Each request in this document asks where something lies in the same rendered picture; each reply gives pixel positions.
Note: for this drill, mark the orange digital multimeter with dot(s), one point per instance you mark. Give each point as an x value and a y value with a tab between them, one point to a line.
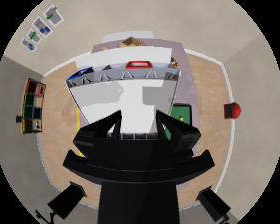
173	62

